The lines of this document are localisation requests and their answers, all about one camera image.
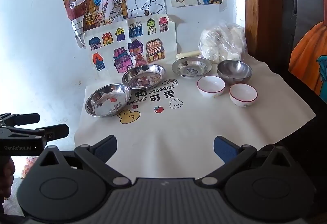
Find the white printed table mat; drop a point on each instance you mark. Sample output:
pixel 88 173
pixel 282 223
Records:
pixel 184 124

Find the stainless steel plate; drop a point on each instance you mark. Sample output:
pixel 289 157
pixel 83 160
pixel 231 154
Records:
pixel 102 106
pixel 139 78
pixel 191 67

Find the cream sausage-shaped stick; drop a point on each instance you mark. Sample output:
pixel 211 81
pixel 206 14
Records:
pixel 187 54

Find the orange and blue poster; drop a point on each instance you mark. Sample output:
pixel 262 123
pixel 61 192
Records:
pixel 306 55

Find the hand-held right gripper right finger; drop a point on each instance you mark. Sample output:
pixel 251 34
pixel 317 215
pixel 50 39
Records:
pixel 224 148

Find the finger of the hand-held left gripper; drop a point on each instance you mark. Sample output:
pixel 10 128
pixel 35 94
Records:
pixel 56 130
pixel 25 119

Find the person's left hand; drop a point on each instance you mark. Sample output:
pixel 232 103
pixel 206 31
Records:
pixel 6 178

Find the stainless steel bowl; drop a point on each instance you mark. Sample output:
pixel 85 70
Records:
pixel 234 70

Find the plastic bag of steamed buns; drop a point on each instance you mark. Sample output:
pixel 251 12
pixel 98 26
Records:
pixel 219 42

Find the white bowl with red rim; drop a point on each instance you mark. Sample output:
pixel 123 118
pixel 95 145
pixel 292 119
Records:
pixel 211 85
pixel 243 93

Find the wooden door frame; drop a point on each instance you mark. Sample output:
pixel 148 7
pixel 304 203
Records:
pixel 260 9

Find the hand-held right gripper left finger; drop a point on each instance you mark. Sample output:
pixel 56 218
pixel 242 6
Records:
pixel 106 148

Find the colourful box corner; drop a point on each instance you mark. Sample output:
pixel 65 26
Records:
pixel 120 44

